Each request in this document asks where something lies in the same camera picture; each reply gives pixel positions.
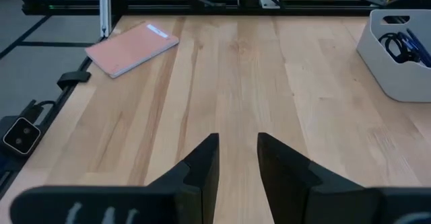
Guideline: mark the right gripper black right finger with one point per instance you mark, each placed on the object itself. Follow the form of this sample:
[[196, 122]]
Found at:
[[303, 197]]

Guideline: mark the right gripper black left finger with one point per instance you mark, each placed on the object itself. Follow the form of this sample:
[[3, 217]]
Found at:
[[161, 204]]

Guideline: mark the light grey plastic bin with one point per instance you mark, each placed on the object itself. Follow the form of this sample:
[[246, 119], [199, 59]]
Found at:
[[380, 72]]

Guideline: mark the black table clamp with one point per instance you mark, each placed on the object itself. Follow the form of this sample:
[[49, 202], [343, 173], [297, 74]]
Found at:
[[72, 78]]

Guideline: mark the pink notebook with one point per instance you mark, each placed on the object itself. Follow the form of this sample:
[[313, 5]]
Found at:
[[131, 49]]

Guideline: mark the table-level camera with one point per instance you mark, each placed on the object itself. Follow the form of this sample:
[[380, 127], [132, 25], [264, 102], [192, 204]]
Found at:
[[22, 136]]

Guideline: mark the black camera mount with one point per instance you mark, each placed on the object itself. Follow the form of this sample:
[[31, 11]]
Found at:
[[32, 111]]

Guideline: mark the black aluminium table frame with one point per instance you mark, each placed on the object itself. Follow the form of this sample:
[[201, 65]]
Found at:
[[320, 6]]

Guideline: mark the silver aluminium post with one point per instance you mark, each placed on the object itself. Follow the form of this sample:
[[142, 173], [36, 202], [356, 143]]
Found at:
[[105, 8]]

